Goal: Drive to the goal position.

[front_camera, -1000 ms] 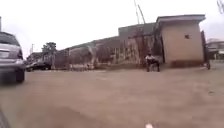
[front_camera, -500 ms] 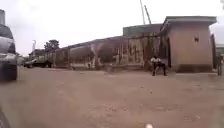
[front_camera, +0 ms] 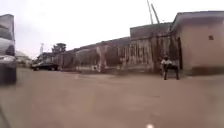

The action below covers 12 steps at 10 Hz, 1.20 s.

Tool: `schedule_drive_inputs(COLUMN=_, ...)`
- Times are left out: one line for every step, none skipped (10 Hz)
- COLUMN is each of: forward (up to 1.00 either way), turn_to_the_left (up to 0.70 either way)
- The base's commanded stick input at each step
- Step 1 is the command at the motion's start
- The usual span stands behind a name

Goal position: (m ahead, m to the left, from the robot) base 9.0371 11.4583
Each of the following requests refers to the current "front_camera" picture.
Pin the brown dirt road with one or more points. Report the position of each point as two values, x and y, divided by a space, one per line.
100 100

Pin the tree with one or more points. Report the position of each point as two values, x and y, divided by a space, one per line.
59 47

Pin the person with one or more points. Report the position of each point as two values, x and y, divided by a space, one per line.
168 65

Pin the poles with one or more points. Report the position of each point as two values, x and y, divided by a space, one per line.
153 13

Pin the dark car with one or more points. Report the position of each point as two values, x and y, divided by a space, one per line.
45 66

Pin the pale distant building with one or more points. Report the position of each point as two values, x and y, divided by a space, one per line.
22 58

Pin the beige building with flat roof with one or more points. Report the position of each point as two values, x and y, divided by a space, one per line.
200 43

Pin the grey vehicle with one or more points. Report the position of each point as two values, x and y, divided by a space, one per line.
6 50

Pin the long stained concrete wall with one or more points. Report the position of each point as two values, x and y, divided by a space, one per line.
110 55

